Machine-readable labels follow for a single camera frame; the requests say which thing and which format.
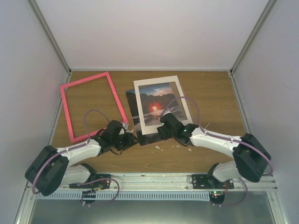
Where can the sunset landscape photo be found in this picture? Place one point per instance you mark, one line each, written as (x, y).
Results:
(154, 99)

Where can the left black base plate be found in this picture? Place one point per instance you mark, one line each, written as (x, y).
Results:
(97, 181)

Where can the right vertical aluminium post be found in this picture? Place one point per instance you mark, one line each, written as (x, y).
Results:
(258, 25)

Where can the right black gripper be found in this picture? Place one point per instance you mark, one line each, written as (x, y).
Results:
(162, 134)

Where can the vertical aluminium post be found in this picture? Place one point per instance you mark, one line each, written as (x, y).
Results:
(258, 25)
(40, 17)

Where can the white paper mat border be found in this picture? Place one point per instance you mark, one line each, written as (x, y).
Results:
(147, 82)

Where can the left vertical aluminium post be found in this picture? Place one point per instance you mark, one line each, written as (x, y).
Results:
(40, 17)

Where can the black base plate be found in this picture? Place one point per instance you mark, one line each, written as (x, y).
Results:
(97, 181)
(202, 181)

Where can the aluminium mounting rail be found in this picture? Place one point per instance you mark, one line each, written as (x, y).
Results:
(182, 182)

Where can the grey slotted cable duct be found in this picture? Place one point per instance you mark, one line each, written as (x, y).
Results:
(128, 195)

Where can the pink picture frame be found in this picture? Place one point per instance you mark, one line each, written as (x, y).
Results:
(90, 100)

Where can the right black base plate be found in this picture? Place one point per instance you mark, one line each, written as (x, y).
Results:
(202, 181)

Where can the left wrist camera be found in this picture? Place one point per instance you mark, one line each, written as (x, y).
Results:
(125, 125)

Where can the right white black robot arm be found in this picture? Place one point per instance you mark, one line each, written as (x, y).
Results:
(250, 158)

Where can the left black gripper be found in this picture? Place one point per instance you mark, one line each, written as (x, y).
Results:
(129, 140)

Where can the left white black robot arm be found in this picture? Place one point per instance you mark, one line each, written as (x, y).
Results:
(55, 167)

